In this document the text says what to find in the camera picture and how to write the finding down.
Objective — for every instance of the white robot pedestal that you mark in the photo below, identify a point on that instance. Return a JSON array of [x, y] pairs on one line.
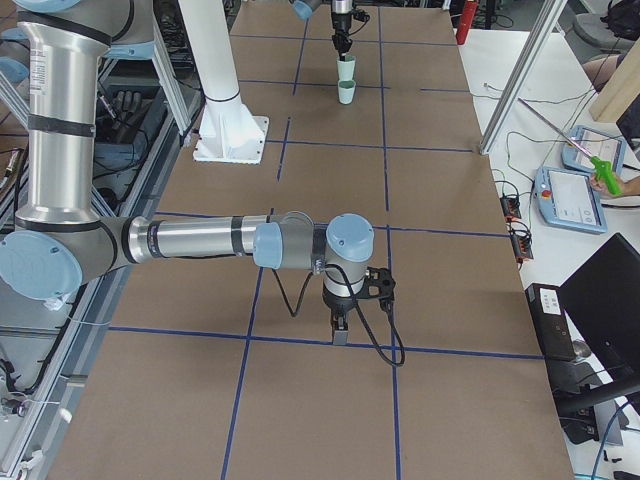
[[228, 131]]

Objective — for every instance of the black computer monitor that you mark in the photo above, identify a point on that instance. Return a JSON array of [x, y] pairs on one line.
[[602, 300]]

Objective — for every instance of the red cylinder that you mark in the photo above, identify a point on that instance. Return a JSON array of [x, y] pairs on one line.
[[466, 21]]

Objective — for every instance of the person in black shirt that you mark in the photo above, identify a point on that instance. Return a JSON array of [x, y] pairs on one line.
[[616, 80]]

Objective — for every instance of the near blue teach pendant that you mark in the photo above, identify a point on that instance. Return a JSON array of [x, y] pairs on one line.
[[566, 200]]

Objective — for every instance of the orange black adapter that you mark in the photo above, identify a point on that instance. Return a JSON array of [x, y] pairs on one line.
[[521, 241], [510, 205]]

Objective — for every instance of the black desktop computer box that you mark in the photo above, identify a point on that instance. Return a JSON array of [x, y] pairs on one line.
[[550, 322]]

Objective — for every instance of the far blue teach pendant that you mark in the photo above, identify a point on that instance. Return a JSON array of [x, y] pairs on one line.
[[605, 146]]

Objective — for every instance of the standing mint green cup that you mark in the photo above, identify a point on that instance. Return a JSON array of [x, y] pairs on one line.
[[346, 91]]

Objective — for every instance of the brown paper table cover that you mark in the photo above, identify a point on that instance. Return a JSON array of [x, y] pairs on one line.
[[216, 370]]

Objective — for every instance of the mint green cup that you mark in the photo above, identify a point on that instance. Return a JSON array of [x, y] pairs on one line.
[[346, 68], [346, 91]]

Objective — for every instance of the near orange black adapter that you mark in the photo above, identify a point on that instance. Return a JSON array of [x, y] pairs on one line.
[[521, 241]]

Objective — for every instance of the aluminium frame post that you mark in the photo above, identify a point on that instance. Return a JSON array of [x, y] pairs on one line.
[[536, 40]]

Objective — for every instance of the green handled reacher grabber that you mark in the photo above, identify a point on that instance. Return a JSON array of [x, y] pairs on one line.
[[603, 169]]

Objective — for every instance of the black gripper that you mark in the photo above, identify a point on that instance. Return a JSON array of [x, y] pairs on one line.
[[336, 303], [341, 22]]

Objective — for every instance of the far orange black adapter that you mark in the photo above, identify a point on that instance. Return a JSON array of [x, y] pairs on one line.
[[510, 205]]

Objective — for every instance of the blue teach pendant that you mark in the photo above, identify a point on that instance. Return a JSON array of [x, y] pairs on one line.
[[605, 146], [566, 200]]

